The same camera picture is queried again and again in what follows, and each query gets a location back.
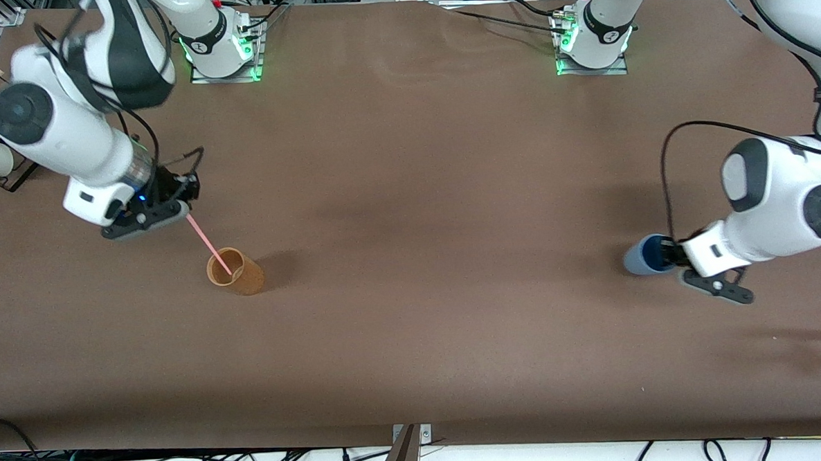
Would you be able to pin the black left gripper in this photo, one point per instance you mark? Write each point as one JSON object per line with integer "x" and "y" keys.
{"x": 669, "y": 252}

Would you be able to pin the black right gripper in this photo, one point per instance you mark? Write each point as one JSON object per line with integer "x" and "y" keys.
{"x": 171, "y": 187}

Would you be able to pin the blue cup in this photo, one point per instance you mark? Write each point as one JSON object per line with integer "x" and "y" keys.
{"x": 637, "y": 261}

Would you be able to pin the pink straw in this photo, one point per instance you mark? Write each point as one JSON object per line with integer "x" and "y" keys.
{"x": 210, "y": 245}

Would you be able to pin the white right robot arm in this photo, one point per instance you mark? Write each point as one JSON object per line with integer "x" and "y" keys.
{"x": 67, "y": 134}

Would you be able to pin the brown cup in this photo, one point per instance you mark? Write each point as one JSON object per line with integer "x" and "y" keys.
{"x": 250, "y": 279}

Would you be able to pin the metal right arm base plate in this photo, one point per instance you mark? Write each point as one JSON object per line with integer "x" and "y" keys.
{"x": 203, "y": 79}

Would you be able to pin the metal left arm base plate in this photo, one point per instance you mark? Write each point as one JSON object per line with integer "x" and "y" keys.
{"x": 591, "y": 71}

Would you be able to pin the small metal table bracket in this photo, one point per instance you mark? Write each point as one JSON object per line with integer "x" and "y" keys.
{"x": 426, "y": 434}

